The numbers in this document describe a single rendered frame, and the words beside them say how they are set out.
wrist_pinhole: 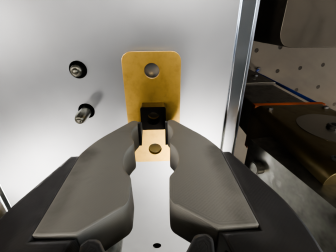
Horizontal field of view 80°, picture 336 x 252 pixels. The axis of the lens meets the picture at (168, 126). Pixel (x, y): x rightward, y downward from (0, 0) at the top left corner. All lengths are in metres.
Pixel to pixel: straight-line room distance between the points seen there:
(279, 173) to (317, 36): 0.11
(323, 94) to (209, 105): 0.47
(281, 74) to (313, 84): 0.09
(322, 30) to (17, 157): 0.26
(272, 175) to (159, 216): 0.11
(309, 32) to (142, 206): 0.20
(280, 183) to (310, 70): 0.41
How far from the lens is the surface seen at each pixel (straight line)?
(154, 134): 0.15
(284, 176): 0.18
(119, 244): 0.22
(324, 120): 0.25
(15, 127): 0.19
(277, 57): 0.51
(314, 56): 0.56
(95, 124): 0.16
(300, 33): 0.19
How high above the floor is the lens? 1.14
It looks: 63 degrees down
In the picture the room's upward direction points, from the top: 174 degrees clockwise
